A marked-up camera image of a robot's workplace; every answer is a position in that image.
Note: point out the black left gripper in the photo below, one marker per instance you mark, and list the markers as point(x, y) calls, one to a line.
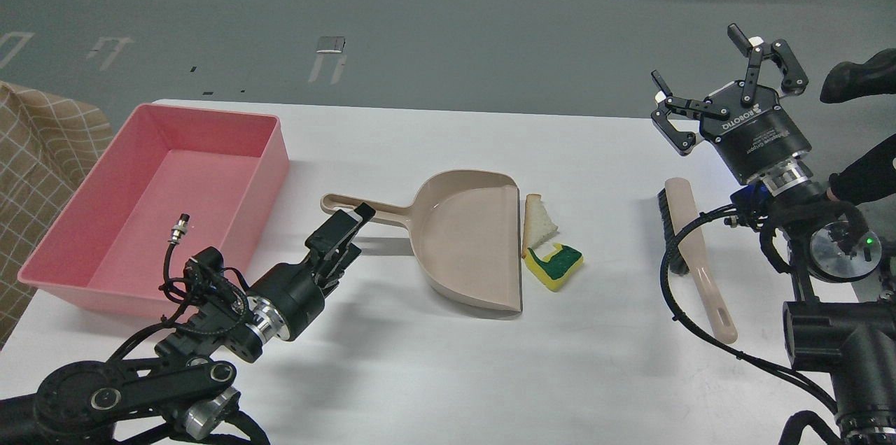
point(289, 297)

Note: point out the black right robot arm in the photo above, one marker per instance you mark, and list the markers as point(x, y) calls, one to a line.
point(839, 327)

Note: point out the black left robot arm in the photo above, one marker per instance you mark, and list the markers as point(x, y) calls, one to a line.
point(167, 370)

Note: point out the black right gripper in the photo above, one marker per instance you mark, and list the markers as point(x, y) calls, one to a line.
point(749, 139)

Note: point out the beige hand brush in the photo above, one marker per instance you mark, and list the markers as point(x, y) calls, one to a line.
point(677, 209)

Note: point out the pink plastic bin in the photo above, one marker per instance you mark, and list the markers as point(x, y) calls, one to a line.
point(105, 250)

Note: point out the beige plastic dustpan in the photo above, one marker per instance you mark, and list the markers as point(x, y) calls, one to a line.
point(464, 230)

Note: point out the yellow green sponge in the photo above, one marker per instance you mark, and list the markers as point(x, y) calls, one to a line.
point(554, 269)

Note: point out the beige checkered cloth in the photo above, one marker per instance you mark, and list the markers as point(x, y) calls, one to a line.
point(48, 146)

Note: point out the triangular bread slice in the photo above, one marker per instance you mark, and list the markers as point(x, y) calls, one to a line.
point(538, 226)

